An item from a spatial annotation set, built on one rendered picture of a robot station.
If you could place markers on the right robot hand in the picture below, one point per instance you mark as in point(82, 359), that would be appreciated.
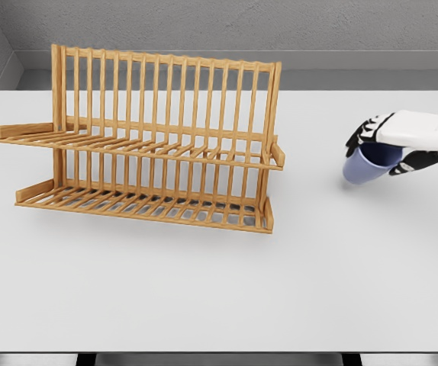
point(406, 129)

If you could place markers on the blue cup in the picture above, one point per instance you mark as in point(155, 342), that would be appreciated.
point(364, 167)

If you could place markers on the wooden two-tier dish rack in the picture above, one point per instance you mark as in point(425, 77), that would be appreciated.
point(142, 141)

